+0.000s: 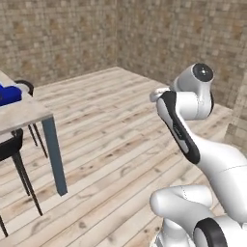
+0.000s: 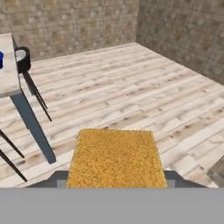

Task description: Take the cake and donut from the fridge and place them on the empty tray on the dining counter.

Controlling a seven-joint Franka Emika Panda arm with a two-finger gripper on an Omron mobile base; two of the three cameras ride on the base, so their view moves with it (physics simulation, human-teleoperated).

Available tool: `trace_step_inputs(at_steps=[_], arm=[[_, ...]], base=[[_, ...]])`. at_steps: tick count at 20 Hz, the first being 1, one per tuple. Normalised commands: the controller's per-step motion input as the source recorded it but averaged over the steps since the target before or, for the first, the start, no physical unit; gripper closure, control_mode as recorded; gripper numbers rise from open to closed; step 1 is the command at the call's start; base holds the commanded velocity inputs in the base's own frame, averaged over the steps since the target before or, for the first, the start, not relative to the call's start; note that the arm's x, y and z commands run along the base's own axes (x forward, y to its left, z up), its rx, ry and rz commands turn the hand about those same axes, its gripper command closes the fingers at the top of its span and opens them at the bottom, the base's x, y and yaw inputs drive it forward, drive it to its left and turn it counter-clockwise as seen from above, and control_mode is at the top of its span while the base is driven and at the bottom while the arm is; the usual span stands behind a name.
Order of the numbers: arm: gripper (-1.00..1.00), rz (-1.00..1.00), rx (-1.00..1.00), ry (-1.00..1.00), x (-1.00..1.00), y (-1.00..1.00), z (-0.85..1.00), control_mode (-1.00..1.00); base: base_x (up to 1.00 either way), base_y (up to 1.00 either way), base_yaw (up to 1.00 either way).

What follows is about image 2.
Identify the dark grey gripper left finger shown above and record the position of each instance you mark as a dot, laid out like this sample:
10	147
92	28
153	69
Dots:
59	179

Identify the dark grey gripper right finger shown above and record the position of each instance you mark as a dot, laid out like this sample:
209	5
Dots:
175	179

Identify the yellow speckled cake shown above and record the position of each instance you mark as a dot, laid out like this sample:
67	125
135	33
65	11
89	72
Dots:
116	160

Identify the marble-top dining counter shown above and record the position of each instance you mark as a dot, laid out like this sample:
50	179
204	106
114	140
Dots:
11	75

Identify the black bar stool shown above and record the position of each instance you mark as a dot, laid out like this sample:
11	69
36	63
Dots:
10	157
24	62

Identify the blue object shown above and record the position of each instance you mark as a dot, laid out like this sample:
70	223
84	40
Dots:
1	59

